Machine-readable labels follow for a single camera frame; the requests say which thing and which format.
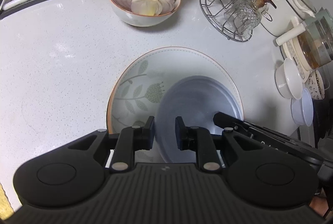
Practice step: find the grey bowl with brown rim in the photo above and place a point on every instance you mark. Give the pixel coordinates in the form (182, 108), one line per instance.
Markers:
(140, 18)

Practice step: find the white leaf pattern plate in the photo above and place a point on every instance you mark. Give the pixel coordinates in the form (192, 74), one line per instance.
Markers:
(135, 83)

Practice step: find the glass kettle on cream base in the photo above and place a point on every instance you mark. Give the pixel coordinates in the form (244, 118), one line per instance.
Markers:
(317, 41)

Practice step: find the yellow dish cloth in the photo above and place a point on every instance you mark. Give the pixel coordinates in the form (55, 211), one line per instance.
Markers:
(4, 200)

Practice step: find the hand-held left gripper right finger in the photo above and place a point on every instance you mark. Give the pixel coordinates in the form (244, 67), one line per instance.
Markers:
(180, 132)

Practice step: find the translucent white plastic bowl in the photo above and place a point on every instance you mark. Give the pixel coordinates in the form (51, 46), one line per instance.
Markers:
(192, 99)
(301, 109)

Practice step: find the pale green container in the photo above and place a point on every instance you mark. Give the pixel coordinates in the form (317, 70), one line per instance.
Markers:
(321, 14)

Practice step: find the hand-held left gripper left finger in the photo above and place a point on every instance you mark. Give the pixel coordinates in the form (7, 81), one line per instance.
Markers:
(149, 132)

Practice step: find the speckled bowl of spices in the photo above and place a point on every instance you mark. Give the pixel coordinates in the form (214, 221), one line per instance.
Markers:
(316, 86)

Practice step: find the white ceramic bowl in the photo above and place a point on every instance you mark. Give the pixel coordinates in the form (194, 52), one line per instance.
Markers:
(288, 78)

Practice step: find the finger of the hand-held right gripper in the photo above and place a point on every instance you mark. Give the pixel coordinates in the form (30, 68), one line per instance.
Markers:
(221, 118)

